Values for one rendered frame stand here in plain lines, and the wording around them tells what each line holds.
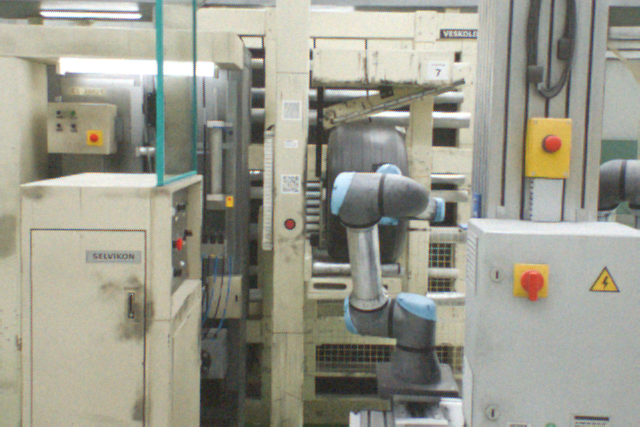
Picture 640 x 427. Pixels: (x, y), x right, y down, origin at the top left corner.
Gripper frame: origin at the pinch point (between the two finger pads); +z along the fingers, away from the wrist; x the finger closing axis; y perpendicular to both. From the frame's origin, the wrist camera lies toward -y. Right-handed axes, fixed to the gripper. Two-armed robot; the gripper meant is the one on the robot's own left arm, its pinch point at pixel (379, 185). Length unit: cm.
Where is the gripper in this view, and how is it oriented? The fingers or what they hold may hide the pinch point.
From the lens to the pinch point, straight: 255.0
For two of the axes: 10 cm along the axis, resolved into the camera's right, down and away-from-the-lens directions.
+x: -10.0, -0.1, -0.2
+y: 0.1, -10.0, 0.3
